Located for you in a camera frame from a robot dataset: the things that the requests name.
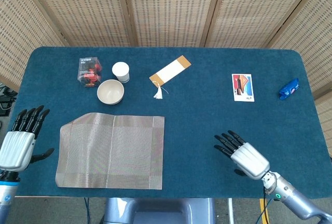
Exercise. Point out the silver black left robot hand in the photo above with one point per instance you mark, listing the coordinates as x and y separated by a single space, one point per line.
16 151

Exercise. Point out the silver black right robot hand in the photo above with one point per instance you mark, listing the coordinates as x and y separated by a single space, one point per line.
250 160

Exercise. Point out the brown woven placemat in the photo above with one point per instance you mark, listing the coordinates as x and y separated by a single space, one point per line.
111 154

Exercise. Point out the cream round bowl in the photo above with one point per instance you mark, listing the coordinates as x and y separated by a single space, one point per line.
110 91

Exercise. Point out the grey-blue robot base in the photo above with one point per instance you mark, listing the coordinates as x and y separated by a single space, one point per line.
160 212

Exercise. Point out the white table leg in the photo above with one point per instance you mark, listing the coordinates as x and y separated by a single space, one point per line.
230 211

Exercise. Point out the teal blue table cloth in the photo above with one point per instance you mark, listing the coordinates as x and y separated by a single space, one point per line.
207 120

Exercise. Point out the colourful photo card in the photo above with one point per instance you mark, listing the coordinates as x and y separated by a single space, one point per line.
243 87

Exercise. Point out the blue snack packet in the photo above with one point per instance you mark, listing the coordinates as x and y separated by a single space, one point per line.
288 89

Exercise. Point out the clear box with red items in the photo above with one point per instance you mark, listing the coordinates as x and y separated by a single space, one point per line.
89 72

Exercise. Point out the white brown bookmark with tassel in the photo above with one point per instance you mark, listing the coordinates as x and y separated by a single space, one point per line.
171 71

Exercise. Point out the white paper cup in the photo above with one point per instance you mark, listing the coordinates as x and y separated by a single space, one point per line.
121 71

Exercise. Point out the woven bamboo folding screen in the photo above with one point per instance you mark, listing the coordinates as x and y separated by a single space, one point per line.
168 8

